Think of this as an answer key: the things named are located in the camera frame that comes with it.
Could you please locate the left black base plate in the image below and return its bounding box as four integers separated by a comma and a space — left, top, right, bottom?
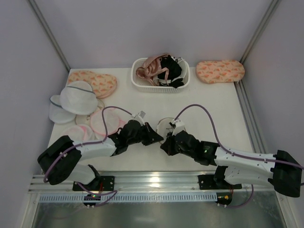
80, 176, 115, 191

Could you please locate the white mesh bag lower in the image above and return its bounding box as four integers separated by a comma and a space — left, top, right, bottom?
48, 95, 76, 124

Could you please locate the pink satin bra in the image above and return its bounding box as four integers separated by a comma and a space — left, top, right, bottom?
136, 53, 170, 86

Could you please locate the beige round laundry bag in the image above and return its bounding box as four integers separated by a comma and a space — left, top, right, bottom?
156, 117, 174, 145

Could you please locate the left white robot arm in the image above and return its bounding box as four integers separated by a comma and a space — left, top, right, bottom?
37, 120, 163, 185

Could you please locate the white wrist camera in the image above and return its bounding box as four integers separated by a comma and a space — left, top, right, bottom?
132, 111, 145, 125
169, 119, 186, 135

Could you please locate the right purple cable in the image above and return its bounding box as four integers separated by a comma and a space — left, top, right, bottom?
173, 104, 304, 186

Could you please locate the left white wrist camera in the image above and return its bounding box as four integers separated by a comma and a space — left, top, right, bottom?
132, 111, 145, 125

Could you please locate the white mesh bag blue trim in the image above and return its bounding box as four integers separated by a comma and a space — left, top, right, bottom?
59, 81, 98, 115

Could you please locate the beige bag under pile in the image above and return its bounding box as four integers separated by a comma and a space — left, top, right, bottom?
75, 99, 105, 126

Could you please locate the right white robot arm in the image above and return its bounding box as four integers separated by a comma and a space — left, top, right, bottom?
161, 131, 302, 198

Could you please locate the pink mesh bag front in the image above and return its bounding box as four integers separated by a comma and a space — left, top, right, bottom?
61, 124, 95, 142

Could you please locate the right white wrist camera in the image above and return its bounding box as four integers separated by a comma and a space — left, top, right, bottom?
169, 119, 186, 135

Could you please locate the purple cable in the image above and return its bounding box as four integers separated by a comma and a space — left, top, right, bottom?
173, 104, 304, 186
42, 106, 137, 183

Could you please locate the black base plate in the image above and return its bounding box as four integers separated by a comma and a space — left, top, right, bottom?
80, 176, 115, 191
198, 174, 242, 190

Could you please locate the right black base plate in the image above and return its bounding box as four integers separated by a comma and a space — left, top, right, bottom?
198, 174, 242, 190

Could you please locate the peach patterned bag left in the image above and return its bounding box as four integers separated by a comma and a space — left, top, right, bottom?
67, 70, 118, 99

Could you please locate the white slotted cable duct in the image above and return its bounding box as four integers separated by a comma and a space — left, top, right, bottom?
38, 192, 218, 204

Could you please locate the black bra in basket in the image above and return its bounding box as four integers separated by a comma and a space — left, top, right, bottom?
157, 55, 184, 88

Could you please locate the peach patterned bag right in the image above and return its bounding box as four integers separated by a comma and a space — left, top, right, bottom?
196, 60, 245, 84

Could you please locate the pink trimmed mesh bag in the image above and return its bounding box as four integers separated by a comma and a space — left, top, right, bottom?
90, 108, 125, 140

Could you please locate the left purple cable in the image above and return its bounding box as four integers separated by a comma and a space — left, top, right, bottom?
42, 106, 137, 183

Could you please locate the white plastic basket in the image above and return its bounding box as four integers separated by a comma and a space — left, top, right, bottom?
130, 58, 190, 93

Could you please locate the aluminium mounting rail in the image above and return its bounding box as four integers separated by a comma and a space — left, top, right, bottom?
28, 171, 276, 192

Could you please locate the peach patterned bag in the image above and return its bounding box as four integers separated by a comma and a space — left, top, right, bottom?
67, 70, 118, 99
196, 60, 245, 84

